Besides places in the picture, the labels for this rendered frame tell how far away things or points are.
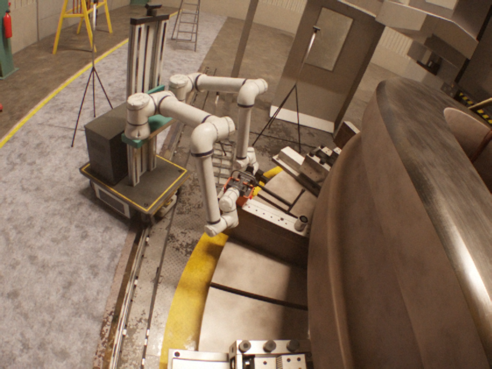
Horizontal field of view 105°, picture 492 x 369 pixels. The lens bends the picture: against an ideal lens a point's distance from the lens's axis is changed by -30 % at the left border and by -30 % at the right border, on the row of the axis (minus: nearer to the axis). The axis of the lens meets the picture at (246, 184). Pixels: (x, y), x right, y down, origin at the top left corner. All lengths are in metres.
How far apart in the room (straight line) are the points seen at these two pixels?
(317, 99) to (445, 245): 4.26
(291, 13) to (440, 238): 14.39
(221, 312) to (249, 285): 0.32
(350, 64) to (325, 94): 0.70
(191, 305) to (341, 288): 1.32
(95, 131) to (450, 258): 2.32
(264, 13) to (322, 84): 10.33
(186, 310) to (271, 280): 0.73
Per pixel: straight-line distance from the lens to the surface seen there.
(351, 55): 4.72
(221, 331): 1.89
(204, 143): 1.36
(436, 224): 0.85
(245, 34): 4.42
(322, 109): 4.97
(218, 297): 1.97
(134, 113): 1.80
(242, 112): 1.86
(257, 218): 1.97
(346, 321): 1.25
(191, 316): 2.22
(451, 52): 4.03
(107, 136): 2.23
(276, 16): 14.78
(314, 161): 2.78
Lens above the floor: 2.12
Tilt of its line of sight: 42 degrees down
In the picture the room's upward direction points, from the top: 19 degrees clockwise
